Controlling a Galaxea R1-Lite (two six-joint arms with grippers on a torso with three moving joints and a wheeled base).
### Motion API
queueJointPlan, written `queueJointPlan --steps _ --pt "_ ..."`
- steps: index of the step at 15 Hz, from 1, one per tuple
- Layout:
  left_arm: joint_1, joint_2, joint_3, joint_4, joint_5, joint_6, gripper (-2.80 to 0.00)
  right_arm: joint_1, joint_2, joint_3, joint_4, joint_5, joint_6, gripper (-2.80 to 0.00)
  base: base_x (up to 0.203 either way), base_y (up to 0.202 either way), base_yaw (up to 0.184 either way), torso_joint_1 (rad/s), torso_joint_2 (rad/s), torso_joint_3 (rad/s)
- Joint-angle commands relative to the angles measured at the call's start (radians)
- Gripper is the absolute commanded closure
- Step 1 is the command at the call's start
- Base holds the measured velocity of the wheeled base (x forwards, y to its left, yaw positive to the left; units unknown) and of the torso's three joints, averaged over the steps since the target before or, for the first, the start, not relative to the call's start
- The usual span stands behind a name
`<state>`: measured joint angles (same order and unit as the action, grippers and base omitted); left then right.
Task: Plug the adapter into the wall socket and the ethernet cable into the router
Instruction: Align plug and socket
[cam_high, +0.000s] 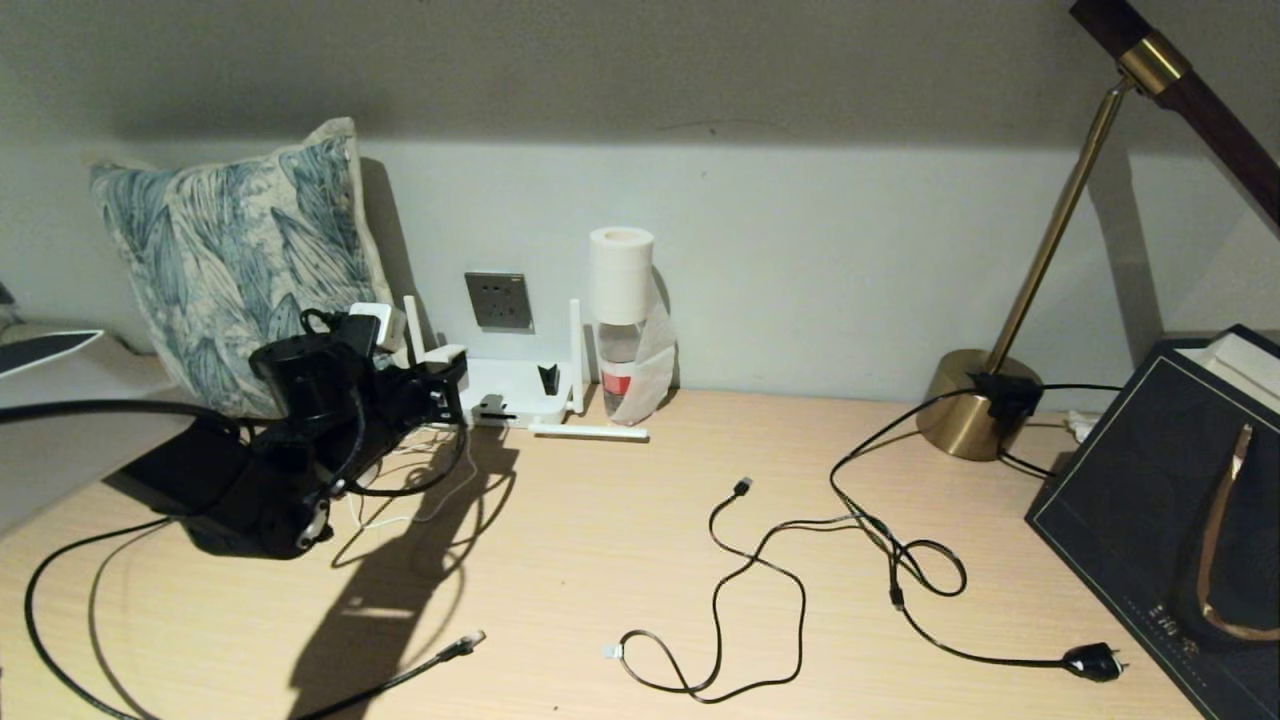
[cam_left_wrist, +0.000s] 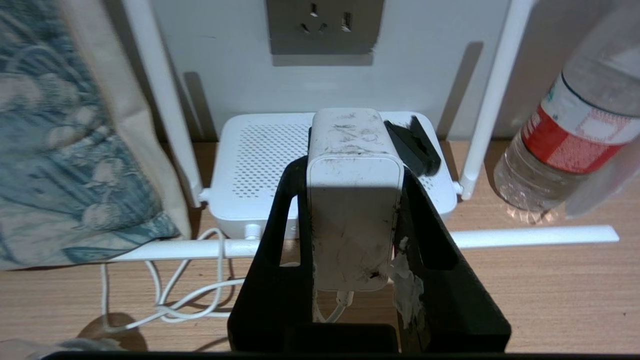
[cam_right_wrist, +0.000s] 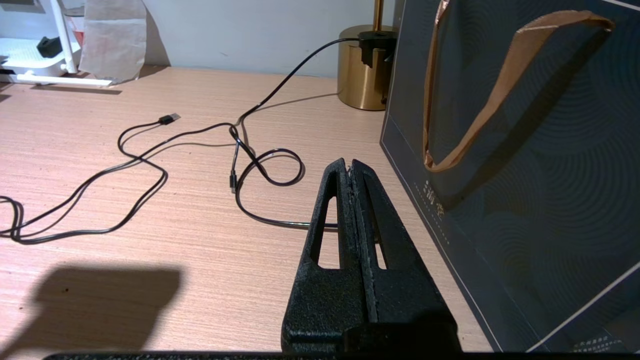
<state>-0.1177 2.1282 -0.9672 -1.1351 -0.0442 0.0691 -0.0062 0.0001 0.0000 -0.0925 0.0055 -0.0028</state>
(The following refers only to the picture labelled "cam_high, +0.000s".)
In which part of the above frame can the white router with antennas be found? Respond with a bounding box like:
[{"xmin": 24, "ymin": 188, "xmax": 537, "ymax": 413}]
[{"xmin": 405, "ymin": 293, "xmax": 651, "ymax": 441}]

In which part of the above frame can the clear bottle red label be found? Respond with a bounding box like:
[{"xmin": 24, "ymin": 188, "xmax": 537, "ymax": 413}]
[{"xmin": 597, "ymin": 318, "xmax": 646, "ymax": 417}]

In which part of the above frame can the white paper roll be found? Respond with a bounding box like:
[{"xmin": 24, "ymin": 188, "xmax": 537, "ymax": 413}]
[{"xmin": 588, "ymin": 226, "xmax": 656, "ymax": 326}]

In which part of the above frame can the blue leaf pattern pillow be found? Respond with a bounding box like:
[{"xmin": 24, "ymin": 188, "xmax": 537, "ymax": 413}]
[{"xmin": 88, "ymin": 118, "xmax": 406, "ymax": 419}]

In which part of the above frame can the brass desk lamp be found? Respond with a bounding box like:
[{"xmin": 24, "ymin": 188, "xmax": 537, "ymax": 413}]
[{"xmin": 915, "ymin": 0, "xmax": 1280, "ymax": 462}]

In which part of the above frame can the white box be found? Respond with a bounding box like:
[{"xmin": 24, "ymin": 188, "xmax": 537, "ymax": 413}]
[{"xmin": 1170, "ymin": 332, "xmax": 1280, "ymax": 416}]

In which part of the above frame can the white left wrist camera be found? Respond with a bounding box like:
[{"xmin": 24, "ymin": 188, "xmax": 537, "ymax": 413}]
[{"xmin": 348, "ymin": 302, "xmax": 408, "ymax": 353}]

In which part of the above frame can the grey wall socket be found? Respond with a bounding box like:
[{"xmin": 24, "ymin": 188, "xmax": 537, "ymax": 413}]
[{"xmin": 463, "ymin": 271, "xmax": 535, "ymax": 334}]

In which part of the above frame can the black robot camera cable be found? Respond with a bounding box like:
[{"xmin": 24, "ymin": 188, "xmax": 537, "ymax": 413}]
[{"xmin": 0, "ymin": 308, "xmax": 471, "ymax": 501}]

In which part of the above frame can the black ethernet cable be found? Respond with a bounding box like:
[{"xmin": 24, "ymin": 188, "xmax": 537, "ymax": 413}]
[{"xmin": 22, "ymin": 515, "xmax": 488, "ymax": 720}]

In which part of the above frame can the black usb cable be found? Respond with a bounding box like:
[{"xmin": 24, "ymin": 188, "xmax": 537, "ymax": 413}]
[{"xmin": 603, "ymin": 477, "xmax": 807, "ymax": 703}]

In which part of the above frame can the thin black wire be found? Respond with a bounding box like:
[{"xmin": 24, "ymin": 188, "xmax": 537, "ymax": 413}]
[{"xmin": 86, "ymin": 520, "xmax": 186, "ymax": 720}]

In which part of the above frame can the black lamp switch box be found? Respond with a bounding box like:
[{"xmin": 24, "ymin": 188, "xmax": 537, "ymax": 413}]
[{"xmin": 967, "ymin": 370, "xmax": 1044, "ymax": 421}]

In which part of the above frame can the black gift bag gold handle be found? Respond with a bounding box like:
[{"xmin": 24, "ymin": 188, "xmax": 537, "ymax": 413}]
[{"xmin": 1025, "ymin": 323, "xmax": 1280, "ymax": 720}]

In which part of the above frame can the black lamp power cord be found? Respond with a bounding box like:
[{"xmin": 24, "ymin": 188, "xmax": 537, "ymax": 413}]
[{"xmin": 828, "ymin": 383, "xmax": 1129, "ymax": 683}]

